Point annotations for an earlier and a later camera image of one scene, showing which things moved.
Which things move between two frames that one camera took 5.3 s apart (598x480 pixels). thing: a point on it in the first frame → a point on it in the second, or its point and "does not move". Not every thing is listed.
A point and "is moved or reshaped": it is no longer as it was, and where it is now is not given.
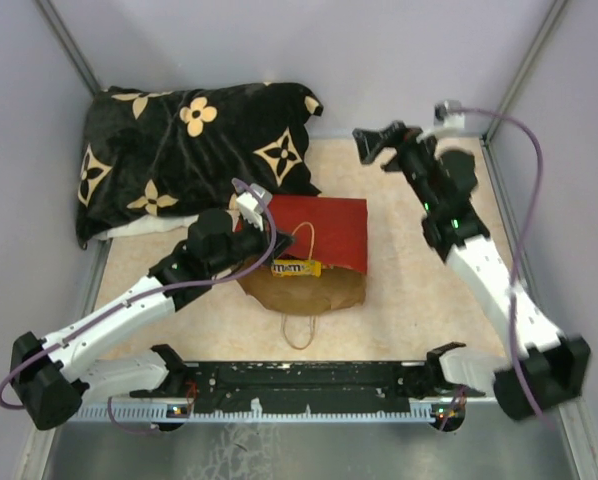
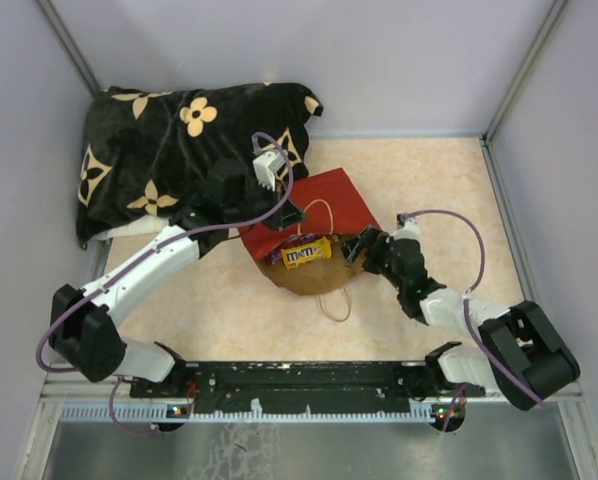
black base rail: x=305 y=386 does not move
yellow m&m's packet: x=284 y=268 → x=297 y=256
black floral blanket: x=164 y=152 does not move
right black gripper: x=370 y=145 → x=371 y=238
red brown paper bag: x=334 y=230 is moved or reshaped
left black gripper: x=264 y=239 → x=290 y=216
